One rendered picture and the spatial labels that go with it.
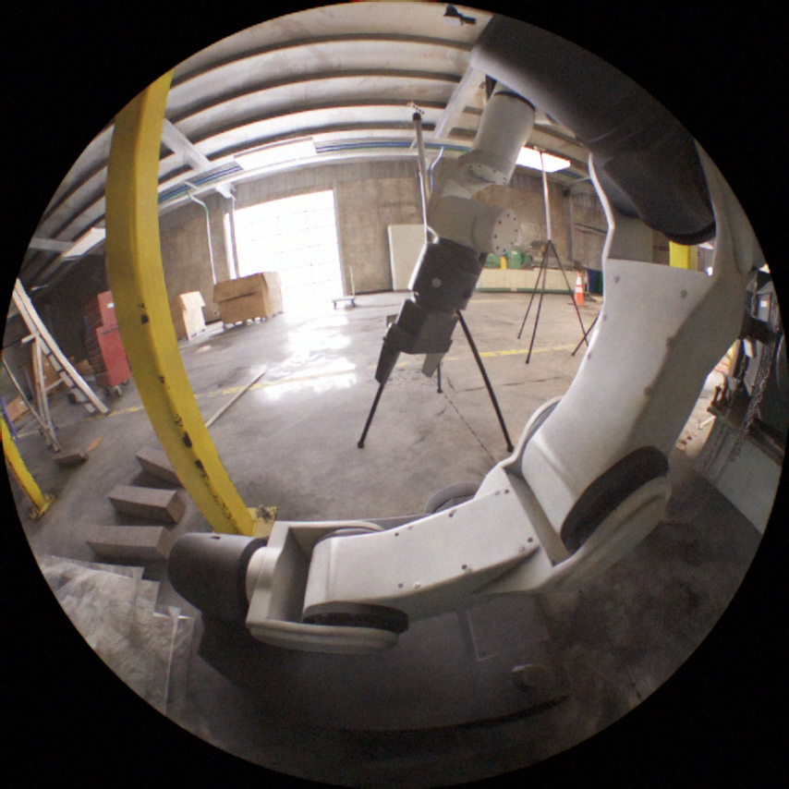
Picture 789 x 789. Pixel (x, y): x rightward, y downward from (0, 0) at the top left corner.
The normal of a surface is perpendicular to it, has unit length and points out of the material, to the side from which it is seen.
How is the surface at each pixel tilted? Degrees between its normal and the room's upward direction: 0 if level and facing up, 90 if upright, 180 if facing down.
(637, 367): 69
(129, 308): 90
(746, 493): 90
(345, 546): 7
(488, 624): 0
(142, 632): 64
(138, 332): 90
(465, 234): 77
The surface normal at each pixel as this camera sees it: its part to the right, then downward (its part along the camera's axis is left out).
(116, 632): 0.81, -0.58
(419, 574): -0.44, -0.80
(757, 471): -0.98, 0.15
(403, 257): 0.16, 0.42
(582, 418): -0.86, -0.44
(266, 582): -0.05, -0.66
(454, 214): -0.72, 0.15
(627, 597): -0.08, -0.90
